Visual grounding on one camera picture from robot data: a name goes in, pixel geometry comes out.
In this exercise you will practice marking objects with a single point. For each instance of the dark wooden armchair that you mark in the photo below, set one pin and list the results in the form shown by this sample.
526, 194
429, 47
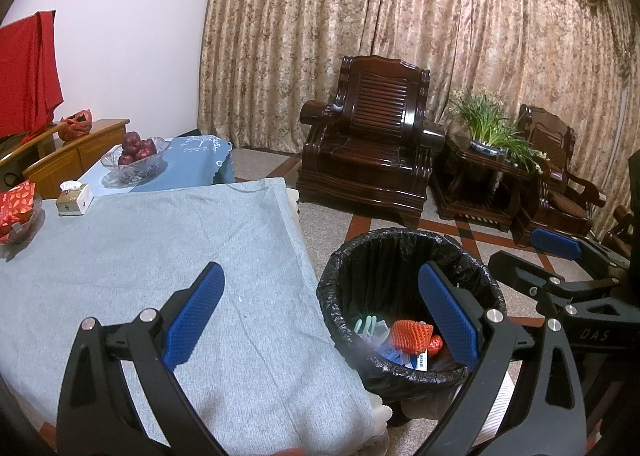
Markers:
555, 196
370, 161
622, 226

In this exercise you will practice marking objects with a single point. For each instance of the tissue box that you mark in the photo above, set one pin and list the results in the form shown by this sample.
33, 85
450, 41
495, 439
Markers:
74, 201

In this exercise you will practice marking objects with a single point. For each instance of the green rubber glove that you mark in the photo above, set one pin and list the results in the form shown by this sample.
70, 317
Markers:
370, 325

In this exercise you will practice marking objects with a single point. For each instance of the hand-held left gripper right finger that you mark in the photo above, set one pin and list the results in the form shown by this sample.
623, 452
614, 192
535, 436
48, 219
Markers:
450, 316

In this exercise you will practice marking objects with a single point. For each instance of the light blue patterned tablecloth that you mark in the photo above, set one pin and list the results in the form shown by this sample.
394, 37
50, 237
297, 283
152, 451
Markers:
195, 161

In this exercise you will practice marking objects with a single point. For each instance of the orange foam fruit net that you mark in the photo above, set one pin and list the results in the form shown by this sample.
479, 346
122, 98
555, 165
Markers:
410, 333

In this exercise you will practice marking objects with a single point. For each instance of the red patterned bag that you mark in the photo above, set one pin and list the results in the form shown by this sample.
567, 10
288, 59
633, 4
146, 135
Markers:
75, 126

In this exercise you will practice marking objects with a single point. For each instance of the white and blue box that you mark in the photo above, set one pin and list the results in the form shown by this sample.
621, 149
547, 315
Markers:
420, 362

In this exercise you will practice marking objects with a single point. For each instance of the blue plastic bag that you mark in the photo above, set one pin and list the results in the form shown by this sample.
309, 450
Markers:
395, 353

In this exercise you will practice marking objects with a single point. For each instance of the grey-blue table cloth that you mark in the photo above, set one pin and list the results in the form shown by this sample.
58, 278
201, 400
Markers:
150, 246

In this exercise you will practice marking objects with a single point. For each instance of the potted green plant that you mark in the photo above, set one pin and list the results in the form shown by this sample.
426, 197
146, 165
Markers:
487, 131

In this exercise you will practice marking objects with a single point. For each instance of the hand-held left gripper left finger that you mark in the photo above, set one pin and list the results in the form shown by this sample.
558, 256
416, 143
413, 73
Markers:
197, 316

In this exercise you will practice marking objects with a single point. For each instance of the glass fruit bowl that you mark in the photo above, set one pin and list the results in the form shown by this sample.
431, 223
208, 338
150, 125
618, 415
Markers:
135, 173

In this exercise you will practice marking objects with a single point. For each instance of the red plastic bag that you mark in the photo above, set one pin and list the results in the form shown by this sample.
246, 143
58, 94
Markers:
434, 343

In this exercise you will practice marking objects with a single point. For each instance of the beige floral curtain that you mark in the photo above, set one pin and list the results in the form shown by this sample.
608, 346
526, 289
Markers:
350, 11

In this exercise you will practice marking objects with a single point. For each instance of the dark wooden side table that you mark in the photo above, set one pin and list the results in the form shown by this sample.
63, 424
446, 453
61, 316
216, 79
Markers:
470, 186

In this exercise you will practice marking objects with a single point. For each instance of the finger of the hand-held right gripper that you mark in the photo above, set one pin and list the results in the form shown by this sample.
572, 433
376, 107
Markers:
520, 271
557, 243

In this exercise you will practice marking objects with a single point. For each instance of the red patterned packet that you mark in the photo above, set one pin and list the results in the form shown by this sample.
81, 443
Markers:
15, 206

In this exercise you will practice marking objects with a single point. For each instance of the striped white cloth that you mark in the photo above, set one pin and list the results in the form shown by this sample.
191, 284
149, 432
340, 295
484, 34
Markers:
500, 406

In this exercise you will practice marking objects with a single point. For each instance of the glass dish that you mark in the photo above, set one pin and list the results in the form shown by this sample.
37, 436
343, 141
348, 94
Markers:
26, 232

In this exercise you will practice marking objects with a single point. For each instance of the red cloth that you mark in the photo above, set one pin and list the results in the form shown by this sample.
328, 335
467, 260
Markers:
30, 71

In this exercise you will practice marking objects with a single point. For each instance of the cream scalloped tablecloth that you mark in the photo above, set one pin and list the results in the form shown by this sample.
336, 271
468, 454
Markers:
294, 201

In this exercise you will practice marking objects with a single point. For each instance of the trash bin with black liner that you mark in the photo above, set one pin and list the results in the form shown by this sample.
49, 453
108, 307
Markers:
380, 261

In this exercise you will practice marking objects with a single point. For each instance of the red apple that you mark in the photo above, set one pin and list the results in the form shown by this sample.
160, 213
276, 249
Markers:
131, 141
127, 158
148, 146

